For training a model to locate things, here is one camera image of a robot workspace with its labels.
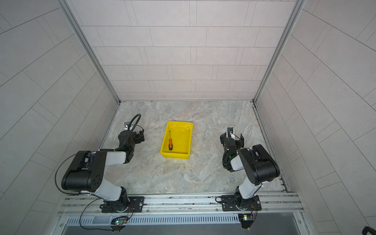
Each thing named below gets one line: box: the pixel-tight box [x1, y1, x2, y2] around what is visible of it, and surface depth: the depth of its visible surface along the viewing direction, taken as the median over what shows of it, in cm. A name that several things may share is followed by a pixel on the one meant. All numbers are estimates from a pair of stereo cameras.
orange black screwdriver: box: [168, 130, 173, 151], surface depth 92 cm
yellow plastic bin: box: [160, 121, 194, 160], surface depth 93 cm
